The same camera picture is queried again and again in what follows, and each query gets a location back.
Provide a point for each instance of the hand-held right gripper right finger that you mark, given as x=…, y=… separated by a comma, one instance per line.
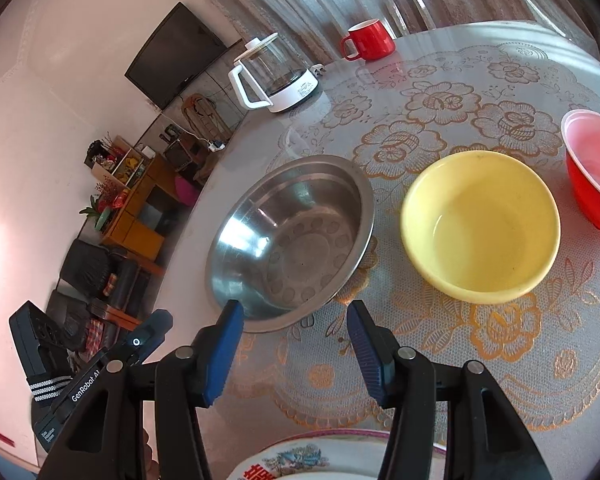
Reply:
x=372, y=355

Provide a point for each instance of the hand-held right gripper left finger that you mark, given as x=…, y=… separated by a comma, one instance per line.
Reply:
x=220, y=355

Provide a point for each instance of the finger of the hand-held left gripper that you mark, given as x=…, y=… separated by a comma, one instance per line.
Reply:
x=152, y=327

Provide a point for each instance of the white plate with purple floral rim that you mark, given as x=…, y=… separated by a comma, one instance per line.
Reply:
x=340, y=434

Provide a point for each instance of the white plate with red characters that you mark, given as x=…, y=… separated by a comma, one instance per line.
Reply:
x=300, y=462

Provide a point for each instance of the stainless steel bowl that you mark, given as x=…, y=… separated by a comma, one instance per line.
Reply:
x=290, y=245

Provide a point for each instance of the yellow plastic bowl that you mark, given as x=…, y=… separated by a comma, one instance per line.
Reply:
x=480, y=230

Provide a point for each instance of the red plastic bowl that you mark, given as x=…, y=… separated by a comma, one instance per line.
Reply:
x=597, y=175

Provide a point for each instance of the black armchair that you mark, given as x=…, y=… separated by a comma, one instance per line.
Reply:
x=87, y=265

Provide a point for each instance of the orange wooden desk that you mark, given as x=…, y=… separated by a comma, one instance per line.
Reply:
x=140, y=205

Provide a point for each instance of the green potted plant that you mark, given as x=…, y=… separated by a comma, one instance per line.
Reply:
x=101, y=212

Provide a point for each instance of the pink bag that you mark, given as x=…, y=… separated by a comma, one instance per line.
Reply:
x=186, y=190

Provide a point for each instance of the small wooden shelf with ornaments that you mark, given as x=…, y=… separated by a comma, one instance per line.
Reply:
x=122, y=160

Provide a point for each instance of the white power strip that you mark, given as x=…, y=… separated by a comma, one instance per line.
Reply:
x=216, y=146

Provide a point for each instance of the wooden chair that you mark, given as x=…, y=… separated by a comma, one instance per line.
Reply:
x=205, y=115

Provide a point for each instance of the black flat screen television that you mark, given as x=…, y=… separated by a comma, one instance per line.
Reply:
x=175, y=55

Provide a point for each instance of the white electric glass kettle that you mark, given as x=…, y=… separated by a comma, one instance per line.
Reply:
x=290, y=90

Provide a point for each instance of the red mug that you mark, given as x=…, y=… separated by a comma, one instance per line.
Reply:
x=375, y=40

